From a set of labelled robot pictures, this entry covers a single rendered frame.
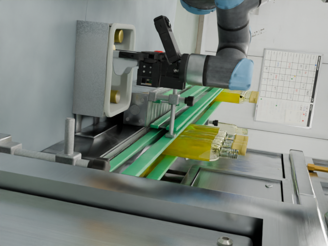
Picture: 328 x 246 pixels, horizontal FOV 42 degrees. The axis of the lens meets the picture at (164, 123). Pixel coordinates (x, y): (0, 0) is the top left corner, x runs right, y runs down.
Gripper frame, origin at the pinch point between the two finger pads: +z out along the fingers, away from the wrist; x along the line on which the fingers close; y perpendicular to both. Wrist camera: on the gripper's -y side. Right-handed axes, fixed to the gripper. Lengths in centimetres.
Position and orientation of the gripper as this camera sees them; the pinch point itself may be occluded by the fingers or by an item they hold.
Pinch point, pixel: (110, 51)
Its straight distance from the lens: 108.5
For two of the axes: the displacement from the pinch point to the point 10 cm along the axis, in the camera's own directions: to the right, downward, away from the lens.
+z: -9.7, -1.4, 2.2
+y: -0.9, 9.7, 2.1
